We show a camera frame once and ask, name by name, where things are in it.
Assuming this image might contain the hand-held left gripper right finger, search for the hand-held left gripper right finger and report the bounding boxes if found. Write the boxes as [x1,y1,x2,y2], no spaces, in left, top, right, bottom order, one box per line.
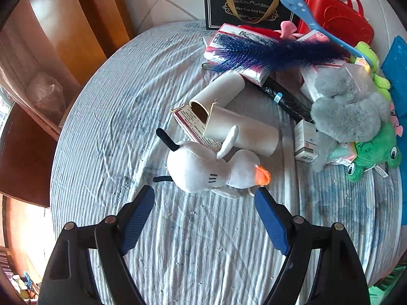
[254,187,371,305]

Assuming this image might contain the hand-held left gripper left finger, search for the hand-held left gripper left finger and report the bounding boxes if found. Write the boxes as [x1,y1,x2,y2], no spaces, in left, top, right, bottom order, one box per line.
[37,184,156,305]

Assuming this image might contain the white duck plush toy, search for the white duck plush toy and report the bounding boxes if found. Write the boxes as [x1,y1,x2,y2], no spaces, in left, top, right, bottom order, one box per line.
[153,125,272,200]

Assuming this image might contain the pastel pad packet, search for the pastel pad packet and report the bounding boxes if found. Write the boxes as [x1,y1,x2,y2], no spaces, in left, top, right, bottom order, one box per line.
[327,141,358,166]

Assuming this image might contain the thin white paper roll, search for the thin white paper roll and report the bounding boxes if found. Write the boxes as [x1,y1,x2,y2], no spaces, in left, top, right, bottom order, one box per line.
[189,73,246,121]

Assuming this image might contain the blue plastic container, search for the blue plastic container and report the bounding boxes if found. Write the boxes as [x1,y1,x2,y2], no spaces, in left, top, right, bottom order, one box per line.
[380,36,407,118]

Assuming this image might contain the white medicine box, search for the white medicine box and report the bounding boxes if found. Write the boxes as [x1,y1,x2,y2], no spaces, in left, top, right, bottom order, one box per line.
[294,120,319,162]

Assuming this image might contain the thick white paper roll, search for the thick white paper roll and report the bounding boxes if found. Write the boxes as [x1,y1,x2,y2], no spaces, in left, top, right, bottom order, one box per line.
[203,102,280,158]

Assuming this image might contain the maroon white small box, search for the maroon white small box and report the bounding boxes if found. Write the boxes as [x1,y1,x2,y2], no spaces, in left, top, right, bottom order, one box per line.
[171,103,223,153]

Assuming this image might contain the black rolled plastic bags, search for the black rolled plastic bags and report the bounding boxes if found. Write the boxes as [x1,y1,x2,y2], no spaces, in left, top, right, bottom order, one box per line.
[262,76,314,124]

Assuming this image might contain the grey fluffy plush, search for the grey fluffy plush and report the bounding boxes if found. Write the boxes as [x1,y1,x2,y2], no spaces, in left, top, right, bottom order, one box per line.
[300,63,391,174]

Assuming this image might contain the green frog plush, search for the green frog plush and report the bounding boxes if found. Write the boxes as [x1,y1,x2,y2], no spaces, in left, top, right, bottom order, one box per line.
[346,122,402,183]

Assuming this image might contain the clear plastic bag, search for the clear plastic bag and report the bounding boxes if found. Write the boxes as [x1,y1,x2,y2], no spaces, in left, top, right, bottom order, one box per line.
[27,71,66,118]

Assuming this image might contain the blue feather duster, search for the blue feather duster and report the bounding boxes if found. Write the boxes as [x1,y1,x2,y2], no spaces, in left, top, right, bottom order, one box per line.
[214,0,379,75]

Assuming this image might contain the lime green plush toy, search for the lime green plush toy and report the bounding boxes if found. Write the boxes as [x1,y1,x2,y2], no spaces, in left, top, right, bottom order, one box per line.
[350,42,391,100]

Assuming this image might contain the pink white tissue pack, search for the pink white tissue pack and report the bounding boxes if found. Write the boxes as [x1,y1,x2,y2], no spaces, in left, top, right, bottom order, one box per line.
[203,23,274,86]

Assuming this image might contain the pink plush toy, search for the pink plush toy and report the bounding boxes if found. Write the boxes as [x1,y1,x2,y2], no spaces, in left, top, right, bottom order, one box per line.
[274,21,299,40]

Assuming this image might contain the red plastic case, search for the red plastic case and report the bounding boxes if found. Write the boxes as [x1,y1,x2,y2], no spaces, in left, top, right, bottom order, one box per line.
[297,0,375,50]

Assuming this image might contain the black gift bag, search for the black gift bag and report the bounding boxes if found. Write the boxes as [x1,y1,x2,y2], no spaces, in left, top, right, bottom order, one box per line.
[203,0,301,32]

